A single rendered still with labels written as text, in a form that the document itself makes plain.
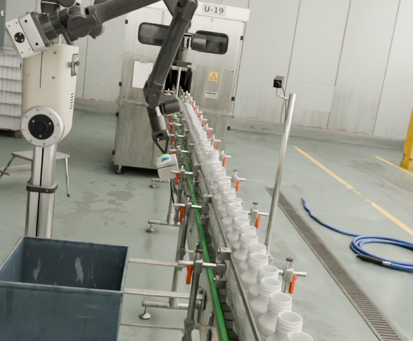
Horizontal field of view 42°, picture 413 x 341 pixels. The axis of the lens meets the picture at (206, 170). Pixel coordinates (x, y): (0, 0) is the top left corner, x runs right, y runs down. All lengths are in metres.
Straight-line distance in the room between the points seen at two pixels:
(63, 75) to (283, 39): 10.20
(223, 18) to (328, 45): 6.24
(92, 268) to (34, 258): 0.17
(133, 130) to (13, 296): 5.06
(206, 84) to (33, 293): 5.12
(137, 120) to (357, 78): 7.22
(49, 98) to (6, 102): 6.05
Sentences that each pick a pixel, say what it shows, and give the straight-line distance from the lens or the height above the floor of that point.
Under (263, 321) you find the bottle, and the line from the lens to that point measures 0.90.
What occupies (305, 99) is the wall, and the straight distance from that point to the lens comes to 12.24.
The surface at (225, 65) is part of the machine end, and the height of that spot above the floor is 1.44.
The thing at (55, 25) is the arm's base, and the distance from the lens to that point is 1.91.
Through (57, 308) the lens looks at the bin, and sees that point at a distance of 1.37.
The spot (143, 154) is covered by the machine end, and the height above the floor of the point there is 0.28.
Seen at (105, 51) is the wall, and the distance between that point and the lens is 11.82.
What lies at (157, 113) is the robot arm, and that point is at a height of 1.28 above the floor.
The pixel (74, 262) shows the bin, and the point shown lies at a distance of 1.64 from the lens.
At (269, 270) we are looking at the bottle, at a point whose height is 1.16.
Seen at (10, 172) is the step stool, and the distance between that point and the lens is 5.34.
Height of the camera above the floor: 1.53
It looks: 12 degrees down
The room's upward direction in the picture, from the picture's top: 8 degrees clockwise
